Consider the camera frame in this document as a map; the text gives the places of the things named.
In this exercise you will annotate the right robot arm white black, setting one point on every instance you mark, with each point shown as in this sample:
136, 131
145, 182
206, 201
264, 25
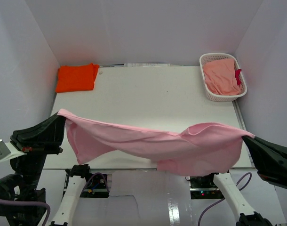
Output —
244, 214

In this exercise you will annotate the magenta cloth in basket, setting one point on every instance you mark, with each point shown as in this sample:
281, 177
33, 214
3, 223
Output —
237, 76

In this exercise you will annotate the peach t shirt in basket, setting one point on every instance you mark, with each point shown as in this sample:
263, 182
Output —
220, 77

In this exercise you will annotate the pink t shirt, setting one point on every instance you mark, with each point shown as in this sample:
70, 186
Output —
199, 150

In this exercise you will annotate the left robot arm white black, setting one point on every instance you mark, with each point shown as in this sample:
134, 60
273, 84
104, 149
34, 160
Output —
21, 203

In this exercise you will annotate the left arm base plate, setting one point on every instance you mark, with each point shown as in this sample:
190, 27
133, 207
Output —
96, 188

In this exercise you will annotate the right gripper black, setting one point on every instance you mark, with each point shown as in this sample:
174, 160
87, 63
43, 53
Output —
270, 164

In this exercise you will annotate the aluminium frame rail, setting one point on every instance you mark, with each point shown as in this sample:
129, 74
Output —
245, 161

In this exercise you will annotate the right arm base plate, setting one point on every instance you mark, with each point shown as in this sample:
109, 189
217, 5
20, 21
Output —
203, 188

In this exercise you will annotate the white plastic basket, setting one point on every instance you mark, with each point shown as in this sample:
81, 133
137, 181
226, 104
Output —
209, 57

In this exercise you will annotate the folded orange t shirt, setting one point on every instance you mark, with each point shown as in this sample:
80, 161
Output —
76, 78

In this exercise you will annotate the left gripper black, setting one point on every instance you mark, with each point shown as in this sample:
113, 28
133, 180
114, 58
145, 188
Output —
48, 131

